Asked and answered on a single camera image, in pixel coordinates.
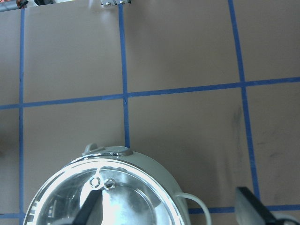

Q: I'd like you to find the pale green cooking pot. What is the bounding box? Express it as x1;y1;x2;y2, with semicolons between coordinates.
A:
22;143;212;225

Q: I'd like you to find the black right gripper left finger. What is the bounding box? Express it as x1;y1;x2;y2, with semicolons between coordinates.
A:
74;189;103;225

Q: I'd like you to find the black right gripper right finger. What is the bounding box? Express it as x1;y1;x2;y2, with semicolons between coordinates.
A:
235;187;277;225

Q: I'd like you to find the glass pot lid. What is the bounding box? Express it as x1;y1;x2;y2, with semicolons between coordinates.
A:
24;158;184;225

